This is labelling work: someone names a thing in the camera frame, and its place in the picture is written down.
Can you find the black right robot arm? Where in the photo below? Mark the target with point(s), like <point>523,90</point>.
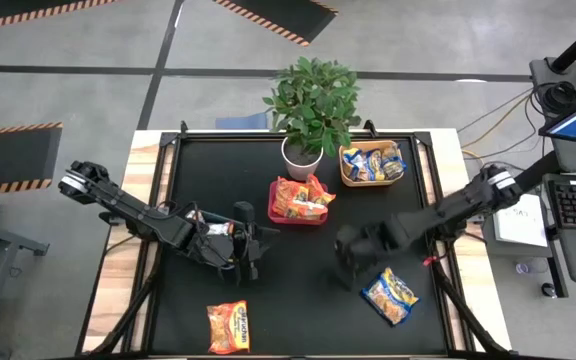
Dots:
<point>448,210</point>

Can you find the red plastic bin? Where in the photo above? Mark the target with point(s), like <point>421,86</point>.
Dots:
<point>271,207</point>

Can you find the yellow plastic bin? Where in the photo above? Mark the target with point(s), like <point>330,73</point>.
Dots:
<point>368,184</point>

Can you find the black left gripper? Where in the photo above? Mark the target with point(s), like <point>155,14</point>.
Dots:
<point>228,247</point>

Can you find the clear plastic bottle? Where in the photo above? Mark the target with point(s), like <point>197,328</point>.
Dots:
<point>530,266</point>

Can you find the green leafy artificial plant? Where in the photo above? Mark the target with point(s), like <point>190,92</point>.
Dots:
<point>313,100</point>

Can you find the black hazard-striped floor mat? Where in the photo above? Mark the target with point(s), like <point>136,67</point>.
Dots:
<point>8,155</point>
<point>288,17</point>
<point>18,10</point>

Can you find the blue-grey plastic bin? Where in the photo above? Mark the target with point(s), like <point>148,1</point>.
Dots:
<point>218,216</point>

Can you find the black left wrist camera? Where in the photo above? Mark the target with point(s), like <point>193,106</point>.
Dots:
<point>244,212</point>

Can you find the white note board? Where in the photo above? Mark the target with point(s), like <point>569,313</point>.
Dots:
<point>520,225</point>

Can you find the black table mat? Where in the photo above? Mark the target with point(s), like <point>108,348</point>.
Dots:
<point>248,165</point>

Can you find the white plant pot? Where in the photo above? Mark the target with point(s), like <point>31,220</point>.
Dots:
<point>302,171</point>

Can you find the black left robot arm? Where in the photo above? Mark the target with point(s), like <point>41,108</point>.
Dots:
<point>133,215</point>

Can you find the grey stand base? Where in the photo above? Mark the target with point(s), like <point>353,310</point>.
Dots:
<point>540,70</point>

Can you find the blue Maruchan ramen pack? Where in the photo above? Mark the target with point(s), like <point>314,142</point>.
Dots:
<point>394,162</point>
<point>390,296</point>
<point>373,167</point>
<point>353,162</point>

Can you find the blue chair seat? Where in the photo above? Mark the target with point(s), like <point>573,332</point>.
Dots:
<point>243,122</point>

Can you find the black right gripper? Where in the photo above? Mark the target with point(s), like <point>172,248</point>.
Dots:
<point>368,242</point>

